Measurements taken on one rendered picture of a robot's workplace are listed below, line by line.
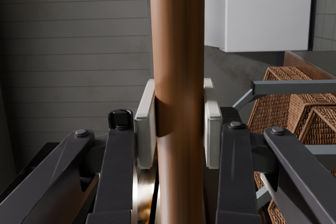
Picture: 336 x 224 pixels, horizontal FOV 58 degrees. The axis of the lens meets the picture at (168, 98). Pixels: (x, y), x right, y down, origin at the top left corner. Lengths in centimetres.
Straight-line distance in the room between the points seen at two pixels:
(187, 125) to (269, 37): 281
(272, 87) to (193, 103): 96
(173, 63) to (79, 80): 373
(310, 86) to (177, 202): 99
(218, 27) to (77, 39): 173
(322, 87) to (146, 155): 105
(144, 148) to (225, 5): 278
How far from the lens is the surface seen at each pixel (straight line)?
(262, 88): 112
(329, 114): 118
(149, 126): 15
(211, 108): 16
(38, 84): 410
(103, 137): 15
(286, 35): 301
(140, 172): 141
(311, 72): 163
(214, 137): 16
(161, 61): 17
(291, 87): 114
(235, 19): 291
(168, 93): 17
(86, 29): 377
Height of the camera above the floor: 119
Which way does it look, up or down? 3 degrees up
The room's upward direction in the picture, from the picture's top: 91 degrees counter-clockwise
